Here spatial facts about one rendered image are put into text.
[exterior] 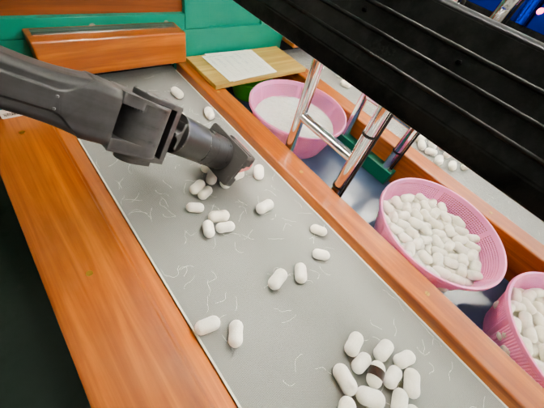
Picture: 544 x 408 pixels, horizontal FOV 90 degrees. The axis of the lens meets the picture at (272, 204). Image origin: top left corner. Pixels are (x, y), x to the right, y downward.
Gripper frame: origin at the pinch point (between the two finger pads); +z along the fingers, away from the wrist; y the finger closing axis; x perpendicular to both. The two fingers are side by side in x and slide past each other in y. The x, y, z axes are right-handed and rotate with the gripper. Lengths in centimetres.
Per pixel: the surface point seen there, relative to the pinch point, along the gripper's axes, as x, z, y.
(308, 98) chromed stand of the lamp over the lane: -17.4, 1.5, 0.1
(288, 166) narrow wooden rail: -5.1, 5.6, -4.3
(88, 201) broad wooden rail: 17.5, -20.9, 4.6
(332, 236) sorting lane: -1.3, 5.5, -21.0
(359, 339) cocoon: 4.5, -4.1, -35.4
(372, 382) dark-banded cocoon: 6.4, -5.6, -39.9
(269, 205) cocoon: 1.8, -1.4, -10.0
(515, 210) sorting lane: -33, 43, -42
